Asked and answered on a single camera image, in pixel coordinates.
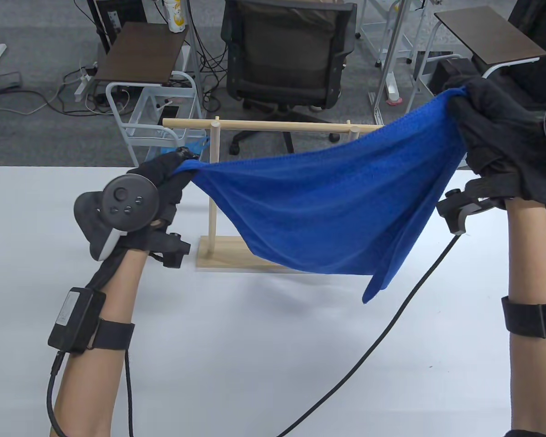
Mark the white bottle yellow print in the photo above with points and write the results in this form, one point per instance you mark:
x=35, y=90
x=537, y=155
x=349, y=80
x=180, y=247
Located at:
x=175, y=16

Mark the wooden desktop rack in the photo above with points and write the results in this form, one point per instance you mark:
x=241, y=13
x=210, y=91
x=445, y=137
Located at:
x=214, y=191

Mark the black computer tower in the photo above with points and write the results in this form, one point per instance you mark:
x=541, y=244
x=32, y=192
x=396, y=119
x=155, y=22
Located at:
x=118, y=18

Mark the white desktop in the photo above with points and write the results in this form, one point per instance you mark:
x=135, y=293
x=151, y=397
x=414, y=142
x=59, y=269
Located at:
x=255, y=364

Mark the black office chair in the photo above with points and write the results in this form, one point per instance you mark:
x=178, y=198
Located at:
x=282, y=54

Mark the blue square towel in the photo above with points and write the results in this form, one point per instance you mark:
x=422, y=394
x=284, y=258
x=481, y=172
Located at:
x=327, y=214

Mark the brown side table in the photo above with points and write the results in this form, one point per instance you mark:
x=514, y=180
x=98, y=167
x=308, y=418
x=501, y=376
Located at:
x=141, y=54
x=487, y=34

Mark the person's left forearm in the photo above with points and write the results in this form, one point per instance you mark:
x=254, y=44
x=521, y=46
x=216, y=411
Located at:
x=91, y=387

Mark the grey floor pedal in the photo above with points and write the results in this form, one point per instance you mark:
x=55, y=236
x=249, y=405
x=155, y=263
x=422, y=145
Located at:
x=2, y=82

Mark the white metal stand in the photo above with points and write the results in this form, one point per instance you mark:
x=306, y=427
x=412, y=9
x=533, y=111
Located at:
x=389, y=63

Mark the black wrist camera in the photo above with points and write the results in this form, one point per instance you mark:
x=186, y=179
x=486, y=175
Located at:
x=170, y=248
x=464, y=207

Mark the blue plastic bag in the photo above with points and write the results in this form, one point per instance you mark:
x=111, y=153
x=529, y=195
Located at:
x=195, y=146

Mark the person's right hand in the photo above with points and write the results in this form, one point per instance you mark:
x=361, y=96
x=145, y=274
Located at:
x=496, y=127

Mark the black forearm sensor box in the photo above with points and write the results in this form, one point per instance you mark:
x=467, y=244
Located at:
x=75, y=318

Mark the person's right forearm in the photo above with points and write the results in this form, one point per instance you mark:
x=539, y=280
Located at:
x=537, y=255

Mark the person's left hand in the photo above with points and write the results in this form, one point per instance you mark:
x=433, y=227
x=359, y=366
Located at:
x=168, y=173

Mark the white power strip red switch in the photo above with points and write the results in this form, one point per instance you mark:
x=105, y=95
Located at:
x=393, y=91

